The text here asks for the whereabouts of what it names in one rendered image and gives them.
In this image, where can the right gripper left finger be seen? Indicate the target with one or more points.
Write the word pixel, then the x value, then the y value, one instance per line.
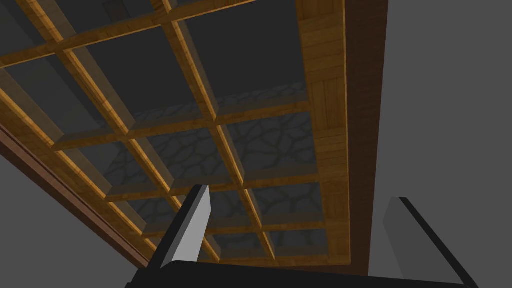
pixel 187 234

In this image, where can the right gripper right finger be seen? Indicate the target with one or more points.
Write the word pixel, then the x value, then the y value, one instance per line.
pixel 416 244

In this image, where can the wooden glazed door leaf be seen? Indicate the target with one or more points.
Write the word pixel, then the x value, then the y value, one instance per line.
pixel 328 100

